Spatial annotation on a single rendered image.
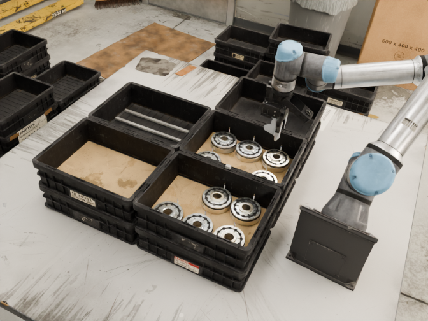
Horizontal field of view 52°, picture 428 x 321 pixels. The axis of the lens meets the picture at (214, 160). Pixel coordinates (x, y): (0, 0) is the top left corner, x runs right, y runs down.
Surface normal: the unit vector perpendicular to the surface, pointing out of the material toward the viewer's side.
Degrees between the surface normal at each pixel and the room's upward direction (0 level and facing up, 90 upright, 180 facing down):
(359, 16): 90
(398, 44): 76
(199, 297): 0
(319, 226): 90
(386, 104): 0
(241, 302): 0
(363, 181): 53
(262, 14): 90
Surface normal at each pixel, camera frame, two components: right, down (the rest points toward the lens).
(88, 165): 0.07, -0.75
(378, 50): -0.39, 0.37
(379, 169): -0.25, 0.04
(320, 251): -0.51, 0.54
